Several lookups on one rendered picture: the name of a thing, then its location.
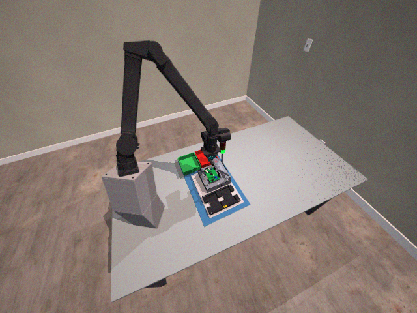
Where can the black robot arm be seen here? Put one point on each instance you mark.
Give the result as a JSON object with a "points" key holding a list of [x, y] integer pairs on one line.
{"points": [[134, 52]]}

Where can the green open-top bin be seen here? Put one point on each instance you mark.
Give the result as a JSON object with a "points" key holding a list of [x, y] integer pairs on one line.
{"points": [[189, 163]]}

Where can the red bin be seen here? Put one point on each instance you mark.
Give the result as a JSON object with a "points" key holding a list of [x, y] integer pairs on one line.
{"points": [[202, 159]]}

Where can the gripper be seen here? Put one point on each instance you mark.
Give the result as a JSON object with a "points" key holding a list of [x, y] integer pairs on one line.
{"points": [[211, 151]]}

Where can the green circuit board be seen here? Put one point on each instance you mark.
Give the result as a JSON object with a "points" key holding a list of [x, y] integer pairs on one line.
{"points": [[211, 174]]}

